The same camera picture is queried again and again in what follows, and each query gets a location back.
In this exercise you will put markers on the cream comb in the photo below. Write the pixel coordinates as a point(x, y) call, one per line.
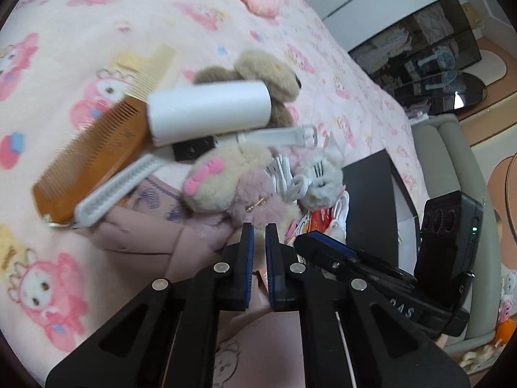
point(151, 68)

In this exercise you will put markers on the white wardrobe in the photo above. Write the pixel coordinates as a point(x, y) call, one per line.
point(363, 4)

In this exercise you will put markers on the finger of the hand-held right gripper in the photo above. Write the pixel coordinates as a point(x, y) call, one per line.
point(319, 252)
point(375, 262)

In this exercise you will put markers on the pink printed blanket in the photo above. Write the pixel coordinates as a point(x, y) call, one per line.
point(60, 28)

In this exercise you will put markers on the red packet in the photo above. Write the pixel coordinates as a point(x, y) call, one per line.
point(321, 222)

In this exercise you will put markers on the brown wooden comb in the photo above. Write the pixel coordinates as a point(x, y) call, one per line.
point(93, 157)

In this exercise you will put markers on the white cat plush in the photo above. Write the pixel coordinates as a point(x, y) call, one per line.
point(323, 173)

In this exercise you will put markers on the white cylinder roll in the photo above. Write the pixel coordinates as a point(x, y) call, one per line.
point(210, 111)

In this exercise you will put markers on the brown fluffy plush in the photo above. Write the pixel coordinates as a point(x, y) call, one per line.
point(262, 72)

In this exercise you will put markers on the white plastic comb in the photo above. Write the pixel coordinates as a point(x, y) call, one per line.
point(194, 148)

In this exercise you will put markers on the beige chair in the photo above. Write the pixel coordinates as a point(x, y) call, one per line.
point(448, 157)

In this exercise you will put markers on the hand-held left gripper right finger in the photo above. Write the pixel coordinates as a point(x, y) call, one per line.
point(274, 266)

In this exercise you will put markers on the beige plush with pink bow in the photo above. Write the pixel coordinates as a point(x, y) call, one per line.
point(238, 161)

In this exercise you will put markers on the yellow cartoon sticker packet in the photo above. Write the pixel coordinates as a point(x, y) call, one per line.
point(301, 226)

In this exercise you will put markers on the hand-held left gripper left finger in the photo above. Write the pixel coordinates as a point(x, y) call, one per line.
point(247, 266)

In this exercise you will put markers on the black cardboard box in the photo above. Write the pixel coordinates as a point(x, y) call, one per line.
point(371, 194)

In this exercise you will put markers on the dark glass cabinet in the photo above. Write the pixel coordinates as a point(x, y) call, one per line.
point(424, 56)

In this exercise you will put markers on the white pink bunny toy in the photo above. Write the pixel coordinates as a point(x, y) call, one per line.
point(507, 291)

